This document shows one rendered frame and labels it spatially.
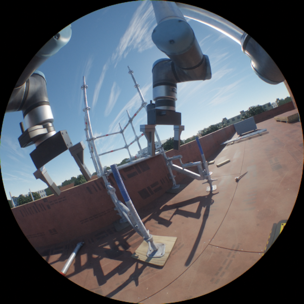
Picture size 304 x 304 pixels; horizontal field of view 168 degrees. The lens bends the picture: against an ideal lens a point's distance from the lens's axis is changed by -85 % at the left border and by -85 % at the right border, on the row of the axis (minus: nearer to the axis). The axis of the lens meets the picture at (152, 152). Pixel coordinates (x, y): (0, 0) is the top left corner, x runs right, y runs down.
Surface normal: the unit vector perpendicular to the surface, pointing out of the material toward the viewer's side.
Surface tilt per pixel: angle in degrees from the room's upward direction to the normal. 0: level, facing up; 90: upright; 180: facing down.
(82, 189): 90
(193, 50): 160
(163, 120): 114
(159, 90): 94
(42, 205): 90
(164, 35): 95
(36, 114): 107
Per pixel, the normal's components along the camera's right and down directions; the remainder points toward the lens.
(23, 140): 0.43, 0.25
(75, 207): 0.53, -0.22
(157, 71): -0.55, 0.21
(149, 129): 0.61, 0.18
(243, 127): -0.77, 0.28
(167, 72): -0.51, 0.65
